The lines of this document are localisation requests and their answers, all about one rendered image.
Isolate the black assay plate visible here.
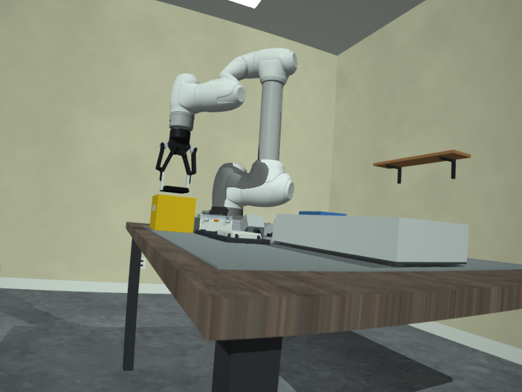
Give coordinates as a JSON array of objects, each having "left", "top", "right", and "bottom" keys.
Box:
[{"left": 162, "top": 186, "right": 189, "bottom": 194}]

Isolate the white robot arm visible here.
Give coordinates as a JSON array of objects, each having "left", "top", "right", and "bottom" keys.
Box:
[{"left": 169, "top": 48, "right": 297, "bottom": 220}]

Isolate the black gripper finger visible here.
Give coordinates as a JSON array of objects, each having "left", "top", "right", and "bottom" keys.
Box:
[
  {"left": 156, "top": 142, "right": 178, "bottom": 191},
  {"left": 181, "top": 145, "right": 197, "bottom": 188}
]

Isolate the grey bench mat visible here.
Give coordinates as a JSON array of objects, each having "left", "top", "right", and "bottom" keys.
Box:
[{"left": 143, "top": 225, "right": 522, "bottom": 272}]

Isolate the yellow open-top bin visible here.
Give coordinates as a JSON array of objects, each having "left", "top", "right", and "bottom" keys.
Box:
[{"left": 150, "top": 194, "right": 196, "bottom": 233}]

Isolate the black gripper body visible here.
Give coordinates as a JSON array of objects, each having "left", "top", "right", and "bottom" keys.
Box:
[{"left": 168, "top": 128, "right": 191, "bottom": 156}]

